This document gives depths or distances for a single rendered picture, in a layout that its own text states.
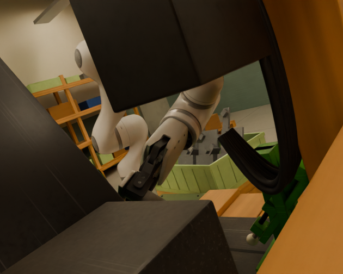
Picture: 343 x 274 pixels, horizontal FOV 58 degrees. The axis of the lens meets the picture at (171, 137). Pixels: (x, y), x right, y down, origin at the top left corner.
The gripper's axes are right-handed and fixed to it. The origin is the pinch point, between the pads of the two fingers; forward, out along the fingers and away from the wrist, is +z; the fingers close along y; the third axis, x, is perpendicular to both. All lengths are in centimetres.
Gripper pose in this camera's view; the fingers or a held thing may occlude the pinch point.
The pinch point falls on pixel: (139, 190)
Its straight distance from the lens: 53.7
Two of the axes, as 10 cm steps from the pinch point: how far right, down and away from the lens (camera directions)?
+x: 8.9, 4.1, -1.9
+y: 1.5, -6.7, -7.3
